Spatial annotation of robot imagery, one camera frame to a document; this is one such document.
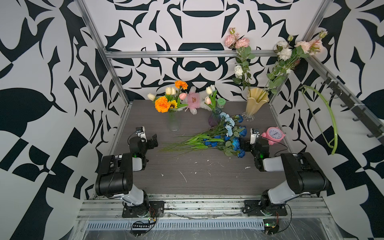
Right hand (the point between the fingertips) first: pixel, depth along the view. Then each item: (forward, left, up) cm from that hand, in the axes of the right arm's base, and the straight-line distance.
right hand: (249, 135), depth 95 cm
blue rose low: (-11, +7, -1) cm, 13 cm away
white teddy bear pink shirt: (+29, +33, +3) cm, 44 cm away
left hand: (+1, +64, +3) cm, 64 cm away
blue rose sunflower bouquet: (+1, +4, +3) cm, 4 cm away
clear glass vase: (+14, +49, -4) cm, 51 cm away
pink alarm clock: (+2, -18, -3) cm, 18 cm away
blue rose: (-7, +10, +2) cm, 12 cm away
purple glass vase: (+11, +21, +4) cm, 24 cm away
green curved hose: (-20, -27, +20) cm, 39 cm away
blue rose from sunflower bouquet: (+14, +2, -1) cm, 14 cm away
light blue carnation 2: (0, +13, +6) cm, 14 cm away
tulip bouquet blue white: (+14, +24, +17) cm, 32 cm away
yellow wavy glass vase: (+21, -7, +11) cm, 25 cm away
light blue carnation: (+9, +12, +5) cm, 16 cm away
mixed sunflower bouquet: (+11, +48, +20) cm, 53 cm away
